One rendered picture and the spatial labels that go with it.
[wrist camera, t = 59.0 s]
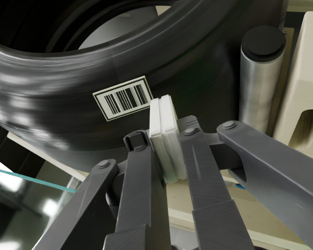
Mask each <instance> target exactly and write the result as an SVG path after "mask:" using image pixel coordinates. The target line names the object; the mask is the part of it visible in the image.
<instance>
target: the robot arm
mask: <svg viewBox="0 0 313 250"><path fill-rule="evenodd" d="M123 140H124V142H125V145H126V147H127V150H128V158H127V160H126V161H124V162H122V163H119V164H117V162H116V160H115V159H108V160H103V161H101V162H99V163H98V164H97V165H96V166H95V167H94V168H93V169H92V170H91V172H90V173H89V174H88V176H87V177H86V178H85V180H84V181H83V182H82V184H81V185H80V186H79V188H78V189H77V190H76V192H75V193H74V194H73V196H72V197H71V198H70V200H69V201H68V202H67V204H66V205H65V206H64V208H63V209H62V210H61V212H60V213H59V214H58V216H57V217H56V218H55V220H54V221H53V222H52V224H51V225H50V226H49V228H48V229H47V230H46V232H45V233H44V234H43V236H42V237H41V238H40V240H39V241H38V242H37V244H36V245H35V246H34V248H33V249H32V250H171V240H170V228H169V216H168V204H167V193H166V184H165V182H166V183H168V184H171V183H174V182H177V181H178V179H182V180H184V179H187V181H188V186H189V190H190V195H191V200H192V205H193V210H192V216H193V221H194V226H195V231H196V236H197V242H198V247H197V248H195V249H193V250H268V249H265V248H262V247H258V246H254V245H253V243H252V240H251V238H250V236H249V233H248V231H247V229H246V227H245V224H244V222H243V220H242V217H241V215H240V213H239V210H238V208H237V206H236V203H235V201H234V200H233V199H231V196H230V194H229V191H228V189H227V187H226V184H225V182H224V180H223V177H222V175H221V172H220V170H226V169H227V170H228V173H229V175H230V176H232V177H233V178H234V179H235V180H236V181H237V182H238V183H239V184H240V185H241V186H243V187H244V188H245V189H246V190H247V191H248V192H249V193H250V194H251V195H252V196H254V197H255V198H256V199H257V200H258V201H259V202H260V203H261V204H262V205H263V206H265V207H266V208H267V209H268V210H269V211H270V212H271V213H272V214H273V215H274V216H276V217H277V218H278V219H279V220H280V221H281V222H282V223H283V224H284V225H285V226H287V227H288V228H289V229H290V230H291V231H292V232H293V233H294V234H295V235H296V236H298V237H299V238H300V239H301V240H302V241H303V242H304V243H305V244H306V245H307V246H309V247H310V248H311V249H312V250H313V158H311V157H309V156H307V155H305V154H303V153H301V152H299V151H297V150H296V149H293V148H291V147H289V146H287V145H285V144H283V143H281V142H279V141H277V140H275V139H274V138H272V137H270V136H268V135H266V134H264V133H262V132H260V131H258V130H256V129H254V128H252V127H250V126H248V125H246V124H244V123H242V122H240V121H227V122H226V123H223V124H221V125H219V126H218V127H217V133H204V132H203V130H202V129H201V128H200V126H199V123H198V121H197V118H196V117H195V116H193V115H191V116H187V117H184V118H181V119H178V118H177V115H176V112H175V109H174V105H173V102H172V99H171V96H169V95H165V96H162V97H161V99H159V98H156V99H153V100H152V101H151V103H150V129H147V130H137V131H134V132H132V133H130V134H128V135H126V136H125V137H124V139H123ZM163 177H164V179H165V181H164V179H163Z"/></svg>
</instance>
